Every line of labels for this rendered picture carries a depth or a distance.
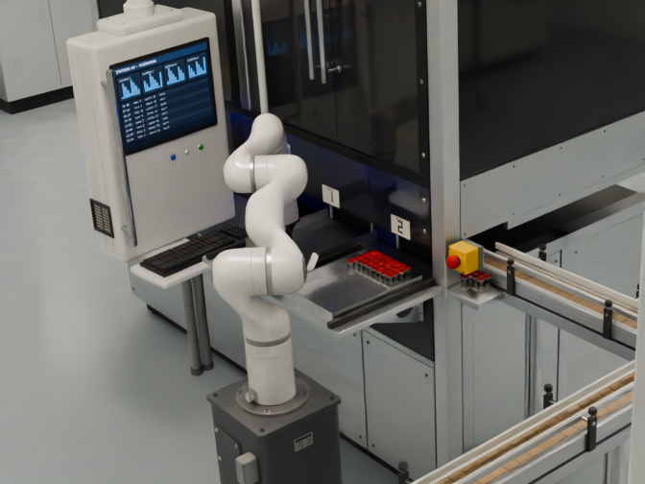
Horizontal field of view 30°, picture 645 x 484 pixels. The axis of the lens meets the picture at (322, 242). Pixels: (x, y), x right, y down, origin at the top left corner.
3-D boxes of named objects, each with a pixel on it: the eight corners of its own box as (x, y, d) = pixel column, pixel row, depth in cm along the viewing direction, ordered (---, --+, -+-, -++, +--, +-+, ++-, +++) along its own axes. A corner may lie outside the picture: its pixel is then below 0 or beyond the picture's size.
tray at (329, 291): (367, 258, 378) (367, 248, 377) (422, 285, 359) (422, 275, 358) (279, 293, 360) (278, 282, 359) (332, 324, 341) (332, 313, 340)
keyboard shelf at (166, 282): (219, 224, 434) (218, 217, 433) (270, 245, 416) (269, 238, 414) (115, 266, 407) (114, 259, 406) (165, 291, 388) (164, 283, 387)
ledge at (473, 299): (480, 279, 364) (480, 274, 364) (512, 294, 355) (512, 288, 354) (446, 295, 357) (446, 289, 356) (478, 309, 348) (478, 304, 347)
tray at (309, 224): (327, 216, 409) (326, 207, 408) (377, 239, 390) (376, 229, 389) (246, 247, 391) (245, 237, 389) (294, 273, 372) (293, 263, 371)
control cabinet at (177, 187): (205, 205, 446) (182, -6, 412) (239, 218, 433) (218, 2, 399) (91, 250, 415) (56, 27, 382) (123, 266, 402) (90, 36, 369)
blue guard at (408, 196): (111, 104, 498) (106, 60, 490) (432, 246, 356) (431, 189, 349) (110, 104, 497) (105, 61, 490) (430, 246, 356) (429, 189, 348)
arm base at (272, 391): (263, 425, 300) (257, 362, 292) (222, 395, 314) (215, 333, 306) (323, 398, 310) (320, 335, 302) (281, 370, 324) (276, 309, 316)
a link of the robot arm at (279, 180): (243, 306, 296) (308, 303, 296) (237, 271, 289) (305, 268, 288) (250, 180, 334) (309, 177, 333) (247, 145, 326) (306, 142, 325)
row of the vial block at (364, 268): (357, 269, 372) (356, 255, 370) (395, 288, 358) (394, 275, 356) (351, 271, 370) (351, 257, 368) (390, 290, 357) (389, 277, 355)
